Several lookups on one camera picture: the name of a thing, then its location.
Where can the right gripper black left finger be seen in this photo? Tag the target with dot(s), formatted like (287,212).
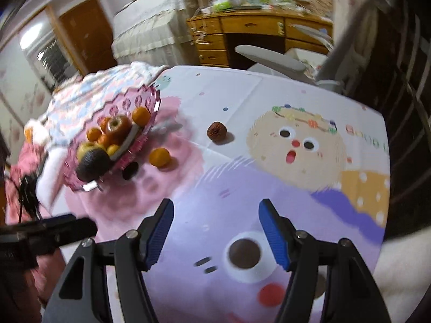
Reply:
(81,294)

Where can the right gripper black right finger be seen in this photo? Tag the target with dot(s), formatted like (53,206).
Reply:
(351,293)

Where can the dark green avocado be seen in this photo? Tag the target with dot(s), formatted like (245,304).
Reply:
(94,164)

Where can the small orange tangerine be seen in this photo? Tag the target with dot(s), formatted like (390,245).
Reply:
(103,141)

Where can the large orange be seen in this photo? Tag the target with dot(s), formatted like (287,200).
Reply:
(141,116)

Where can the small yellow tangerine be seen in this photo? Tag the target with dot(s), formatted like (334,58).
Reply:
(112,149)

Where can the yellow green apple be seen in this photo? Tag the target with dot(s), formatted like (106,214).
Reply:
(83,148)

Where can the orange tangerine in tray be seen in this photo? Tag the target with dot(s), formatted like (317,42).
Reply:
(93,134)

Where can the red apple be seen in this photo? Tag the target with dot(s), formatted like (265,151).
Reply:
(118,128)

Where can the cartoon print bed sheet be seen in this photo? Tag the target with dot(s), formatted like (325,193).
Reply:
(322,159)

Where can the brown red passion fruit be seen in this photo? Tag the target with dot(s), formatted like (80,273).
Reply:
(217,132)

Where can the pastel patterned quilt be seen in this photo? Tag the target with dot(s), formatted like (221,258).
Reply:
(79,98)

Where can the pink plastic fruit tray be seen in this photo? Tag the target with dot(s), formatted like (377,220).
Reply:
(122,104)

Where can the white lace covered cabinet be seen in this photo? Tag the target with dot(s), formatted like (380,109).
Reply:
(155,32)

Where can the brown wooden door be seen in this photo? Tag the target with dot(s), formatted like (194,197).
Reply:
(90,32)

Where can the grey office chair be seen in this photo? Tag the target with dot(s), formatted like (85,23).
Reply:
(344,63)

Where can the wooden desk with drawers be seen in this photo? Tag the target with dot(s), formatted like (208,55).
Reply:
(216,35)

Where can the white tray on chair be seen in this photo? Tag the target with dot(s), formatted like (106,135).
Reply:
(313,61)

